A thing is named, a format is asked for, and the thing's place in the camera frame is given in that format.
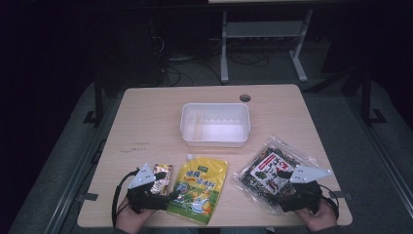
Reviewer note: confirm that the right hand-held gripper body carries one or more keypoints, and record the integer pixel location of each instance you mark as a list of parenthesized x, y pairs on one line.
[(303, 196)]

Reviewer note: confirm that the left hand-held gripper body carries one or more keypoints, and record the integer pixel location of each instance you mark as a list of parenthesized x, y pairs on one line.
[(142, 198)]

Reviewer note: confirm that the small snack packet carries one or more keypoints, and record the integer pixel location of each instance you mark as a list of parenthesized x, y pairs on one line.
[(161, 182)]

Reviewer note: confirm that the clear bag of dark snacks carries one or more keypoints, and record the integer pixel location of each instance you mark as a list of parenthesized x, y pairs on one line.
[(268, 175)]

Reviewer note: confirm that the yellow green spouted pouch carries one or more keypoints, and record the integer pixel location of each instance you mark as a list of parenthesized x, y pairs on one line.
[(198, 188)]

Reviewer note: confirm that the white plastic bin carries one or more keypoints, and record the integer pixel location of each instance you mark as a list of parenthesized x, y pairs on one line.
[(215, 123)]

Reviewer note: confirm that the person's left hand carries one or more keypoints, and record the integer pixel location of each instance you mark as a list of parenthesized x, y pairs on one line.
[(131, 221)]

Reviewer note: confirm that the person's right hand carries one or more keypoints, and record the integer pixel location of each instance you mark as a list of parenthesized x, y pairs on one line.
[(319, 219)]

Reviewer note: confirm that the grey tape piece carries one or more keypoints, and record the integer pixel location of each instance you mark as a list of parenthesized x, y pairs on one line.
[(343, 195), (88, 197)]

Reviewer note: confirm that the black metal stand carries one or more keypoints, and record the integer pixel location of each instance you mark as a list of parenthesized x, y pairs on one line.
[(367, 97), (98, 104)]

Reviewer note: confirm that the aluminium rail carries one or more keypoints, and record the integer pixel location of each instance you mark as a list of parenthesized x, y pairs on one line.
[(383, 152), (78, 182)]

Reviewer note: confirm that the white desk frame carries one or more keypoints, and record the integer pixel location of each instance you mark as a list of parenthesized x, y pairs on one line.
[(263, 29)]

